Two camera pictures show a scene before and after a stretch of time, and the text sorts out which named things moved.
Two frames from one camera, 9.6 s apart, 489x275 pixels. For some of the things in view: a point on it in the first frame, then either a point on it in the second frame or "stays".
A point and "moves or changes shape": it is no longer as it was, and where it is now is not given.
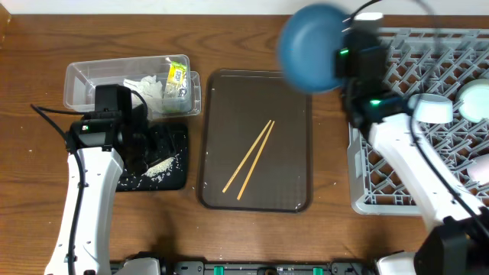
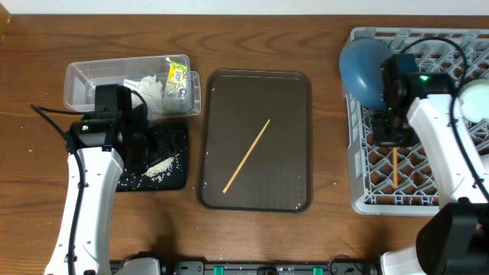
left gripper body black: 138,153 stays
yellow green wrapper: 176,84 stays
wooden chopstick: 226,186 stays
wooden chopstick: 257,161 moves or changes shape
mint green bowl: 474,101 stays
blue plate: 308,46 moves or changes shape
